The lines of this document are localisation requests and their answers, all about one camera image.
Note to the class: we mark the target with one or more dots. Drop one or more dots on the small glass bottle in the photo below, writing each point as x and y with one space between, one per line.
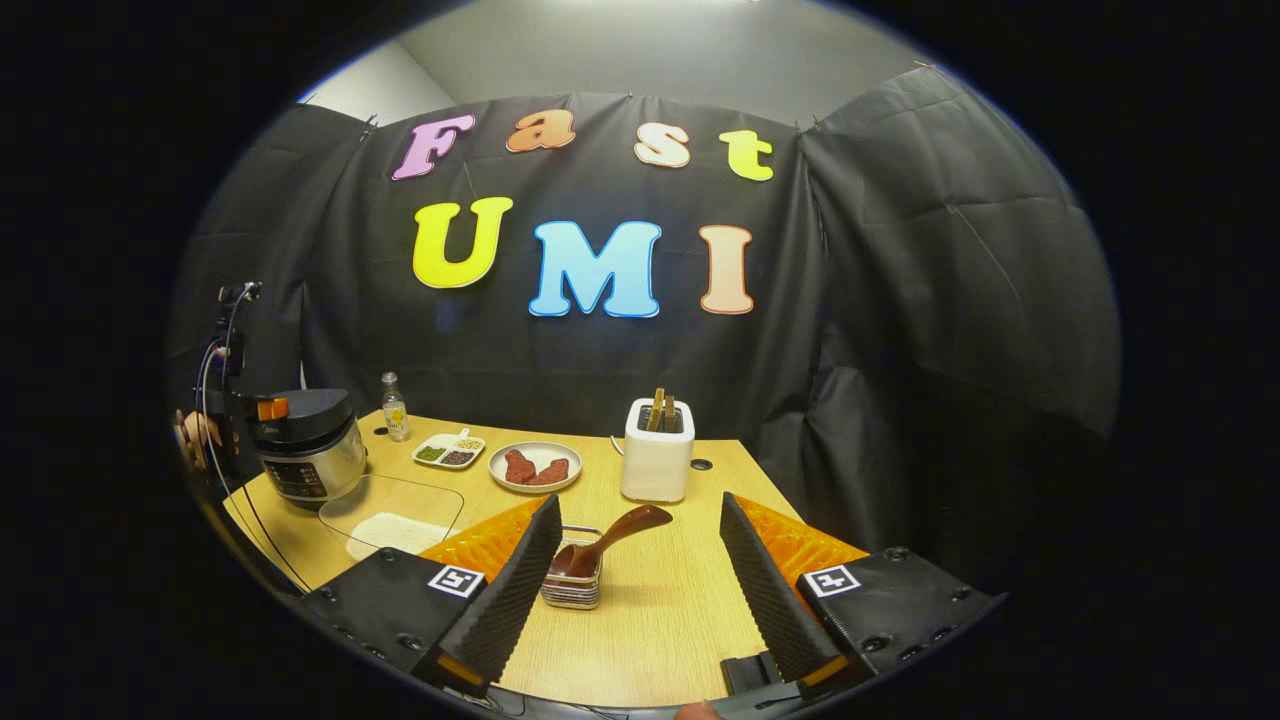
396 415

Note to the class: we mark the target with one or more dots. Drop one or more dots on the round white plate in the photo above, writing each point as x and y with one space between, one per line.
545 448

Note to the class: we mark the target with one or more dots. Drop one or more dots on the brown wooden spoon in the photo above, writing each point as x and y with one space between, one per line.
620 528

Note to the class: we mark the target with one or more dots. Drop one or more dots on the white rice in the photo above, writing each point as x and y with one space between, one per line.
390 530

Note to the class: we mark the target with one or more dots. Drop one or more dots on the black backdrop cloth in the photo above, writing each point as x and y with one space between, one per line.
900 300

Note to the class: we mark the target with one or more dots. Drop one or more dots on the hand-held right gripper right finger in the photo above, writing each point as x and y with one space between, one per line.
765 598

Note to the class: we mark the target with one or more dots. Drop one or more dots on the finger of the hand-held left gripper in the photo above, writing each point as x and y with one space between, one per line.
272 409

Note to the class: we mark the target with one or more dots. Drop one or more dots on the brown toast slice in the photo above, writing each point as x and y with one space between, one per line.
669 412
656 410

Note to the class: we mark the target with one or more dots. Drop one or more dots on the white divided condiment dish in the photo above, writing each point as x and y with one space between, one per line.
450 452

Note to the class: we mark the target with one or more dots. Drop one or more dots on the white toaster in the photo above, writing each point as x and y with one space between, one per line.
655 470

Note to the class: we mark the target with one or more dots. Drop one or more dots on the silver black rice cooker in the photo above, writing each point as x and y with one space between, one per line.
310 465

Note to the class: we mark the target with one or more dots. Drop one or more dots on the clear rice container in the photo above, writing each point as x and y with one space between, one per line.
400 495

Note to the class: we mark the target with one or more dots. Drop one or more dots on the reddish meat piece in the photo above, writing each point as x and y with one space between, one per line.
518 467
552 472

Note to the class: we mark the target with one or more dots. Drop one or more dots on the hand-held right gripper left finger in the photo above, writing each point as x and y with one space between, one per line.
510 605

